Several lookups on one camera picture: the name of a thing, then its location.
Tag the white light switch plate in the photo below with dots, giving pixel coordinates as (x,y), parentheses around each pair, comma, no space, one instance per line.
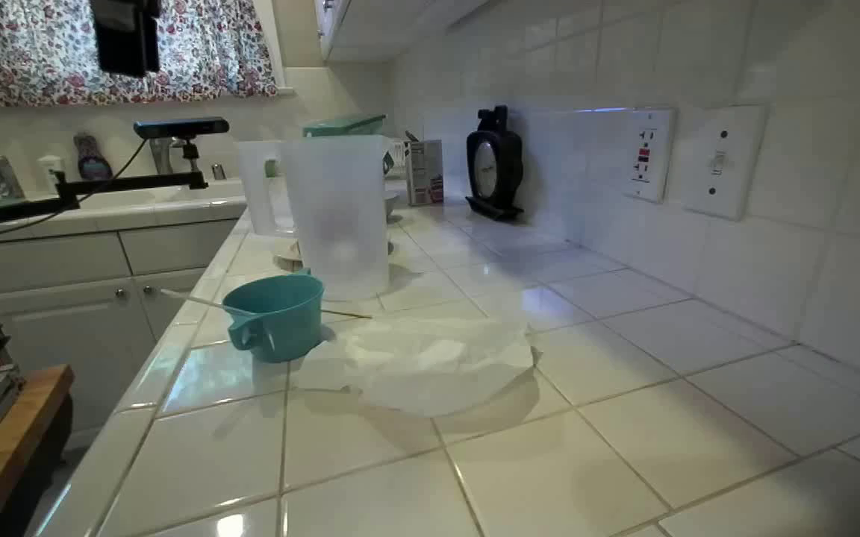
(723,165)

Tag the floral window curtain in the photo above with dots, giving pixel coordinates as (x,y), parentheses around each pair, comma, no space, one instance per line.
(72,56)

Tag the teal measuring cup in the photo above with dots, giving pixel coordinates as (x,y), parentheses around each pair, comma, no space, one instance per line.
(283,324)

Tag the small white bottle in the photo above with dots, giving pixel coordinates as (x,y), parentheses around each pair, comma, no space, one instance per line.
(50,174)

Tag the white lower sink cabinets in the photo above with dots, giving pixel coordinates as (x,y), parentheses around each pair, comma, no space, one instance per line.
(62,300)

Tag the white wall outlet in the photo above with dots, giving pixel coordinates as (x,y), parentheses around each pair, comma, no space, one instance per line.
(649,153)

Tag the white plastic spoon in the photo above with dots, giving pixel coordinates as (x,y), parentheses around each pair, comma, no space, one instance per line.
(192,297)

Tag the small cardboard carton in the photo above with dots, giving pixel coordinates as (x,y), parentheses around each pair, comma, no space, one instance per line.
(426,172)

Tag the black camera boom stand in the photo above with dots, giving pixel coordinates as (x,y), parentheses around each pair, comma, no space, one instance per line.
(121,185)

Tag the translucent plastic pitcher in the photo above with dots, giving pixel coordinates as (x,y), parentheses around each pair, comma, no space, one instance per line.
(338,218)

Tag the dark soap dispenser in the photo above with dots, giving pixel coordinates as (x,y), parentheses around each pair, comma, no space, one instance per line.
(92,160)

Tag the green lidded container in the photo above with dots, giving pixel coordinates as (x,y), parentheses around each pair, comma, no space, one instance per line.
(345,127)

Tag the white cupboard door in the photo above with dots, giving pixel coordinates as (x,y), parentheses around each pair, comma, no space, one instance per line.
(328,21)

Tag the white upper cupboard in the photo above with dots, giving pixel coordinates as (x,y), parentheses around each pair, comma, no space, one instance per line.
(401,24)

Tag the wooden table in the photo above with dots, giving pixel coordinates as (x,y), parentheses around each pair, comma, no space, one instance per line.
(14,438)

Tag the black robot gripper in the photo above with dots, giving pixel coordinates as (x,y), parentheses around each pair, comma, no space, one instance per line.
(124,35)

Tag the white plastic bag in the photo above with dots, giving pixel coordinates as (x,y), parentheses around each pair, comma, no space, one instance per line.
(431,367)

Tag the dark glass bottle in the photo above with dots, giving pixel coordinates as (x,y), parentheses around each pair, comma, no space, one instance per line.
(507,165)

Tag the black stereo camera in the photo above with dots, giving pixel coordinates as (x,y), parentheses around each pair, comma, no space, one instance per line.
(181,130)

